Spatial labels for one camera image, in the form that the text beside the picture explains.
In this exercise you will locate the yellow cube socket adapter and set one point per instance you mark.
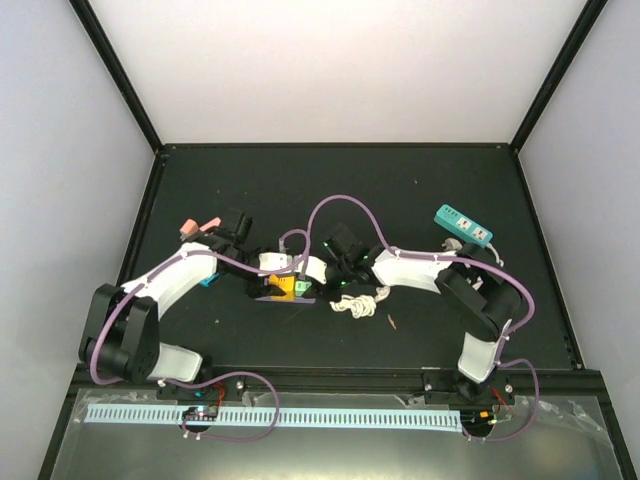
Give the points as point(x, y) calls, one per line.
point(282, 285)

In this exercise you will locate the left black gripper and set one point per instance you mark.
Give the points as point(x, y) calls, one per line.
point(259, 289)

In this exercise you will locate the teal power strip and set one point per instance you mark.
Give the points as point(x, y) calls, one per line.
point(462, 226)

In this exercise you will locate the light blue slotted cable duct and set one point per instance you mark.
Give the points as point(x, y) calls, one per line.
point(263, 417)

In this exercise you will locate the black front rail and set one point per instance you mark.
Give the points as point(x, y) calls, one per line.
point(442, 386)

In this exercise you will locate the right circuit board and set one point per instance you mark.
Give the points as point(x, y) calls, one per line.
point(486, 417)

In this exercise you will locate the circuit board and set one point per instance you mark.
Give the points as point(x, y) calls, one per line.
point(200, 413)
point(486, 417)

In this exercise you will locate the blue cube socket adapter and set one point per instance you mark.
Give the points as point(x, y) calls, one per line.
point(209, 280)

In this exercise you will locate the purple power strip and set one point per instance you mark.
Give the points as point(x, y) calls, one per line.
point(286, 300)

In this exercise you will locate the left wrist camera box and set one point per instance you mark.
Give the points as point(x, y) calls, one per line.
point(274, 263)

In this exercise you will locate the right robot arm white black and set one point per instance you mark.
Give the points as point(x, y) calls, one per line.
point(483, 300)

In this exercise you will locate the small pink charger plug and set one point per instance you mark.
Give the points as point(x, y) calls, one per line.
point(189, 228)

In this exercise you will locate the black frame post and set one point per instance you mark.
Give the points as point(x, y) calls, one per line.
point(85, 13)
point(570, 48)

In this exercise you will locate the green plug adapter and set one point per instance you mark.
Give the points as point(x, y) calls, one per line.
point(301, 287)

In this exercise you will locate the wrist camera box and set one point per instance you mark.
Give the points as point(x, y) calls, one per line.
point(274, 263)
point(312, 267)

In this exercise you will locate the left black frame post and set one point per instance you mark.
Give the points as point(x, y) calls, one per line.
point(85, 13)

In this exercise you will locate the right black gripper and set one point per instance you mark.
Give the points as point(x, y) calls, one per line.
point(334, 294)

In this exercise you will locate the left circuit board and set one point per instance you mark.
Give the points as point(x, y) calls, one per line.
point(200, 413)

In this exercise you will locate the right black frame post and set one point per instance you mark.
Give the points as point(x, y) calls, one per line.
point(570, 48)

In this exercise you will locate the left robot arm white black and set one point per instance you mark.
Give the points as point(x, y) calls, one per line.
point(121, 338)

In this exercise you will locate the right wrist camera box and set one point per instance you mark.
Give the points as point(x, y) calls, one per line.
point(312, 267)

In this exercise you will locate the pink cube socket adapter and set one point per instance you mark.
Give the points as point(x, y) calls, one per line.
point(208, 226)

